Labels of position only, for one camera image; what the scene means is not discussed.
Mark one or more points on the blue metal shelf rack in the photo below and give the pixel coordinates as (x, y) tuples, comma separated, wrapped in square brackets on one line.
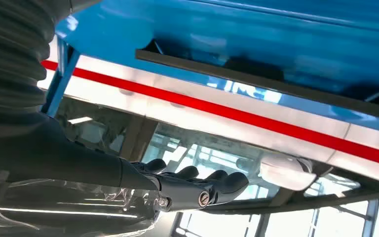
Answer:
[(209, 26)]

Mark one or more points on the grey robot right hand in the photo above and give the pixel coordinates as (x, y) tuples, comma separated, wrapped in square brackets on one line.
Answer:
[(45, 163)]

